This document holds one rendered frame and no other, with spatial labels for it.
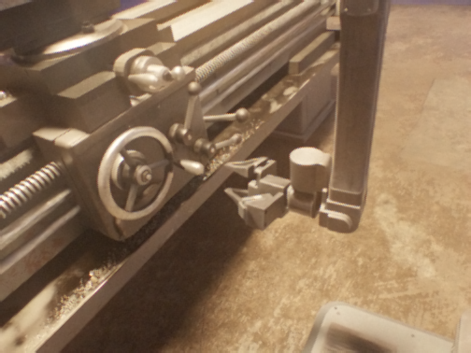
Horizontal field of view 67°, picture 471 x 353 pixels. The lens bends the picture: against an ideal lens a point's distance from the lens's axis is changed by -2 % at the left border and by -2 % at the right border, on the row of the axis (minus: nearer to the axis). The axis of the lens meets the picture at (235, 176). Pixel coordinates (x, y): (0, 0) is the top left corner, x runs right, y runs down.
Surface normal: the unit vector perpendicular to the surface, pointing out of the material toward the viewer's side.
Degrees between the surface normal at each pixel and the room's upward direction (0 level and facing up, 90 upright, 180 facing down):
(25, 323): 0
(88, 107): 90
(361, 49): 89
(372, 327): 0
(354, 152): 86
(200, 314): 0
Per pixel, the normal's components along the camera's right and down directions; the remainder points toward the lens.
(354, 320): -0.14, -0.78
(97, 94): 0.83, 0.24
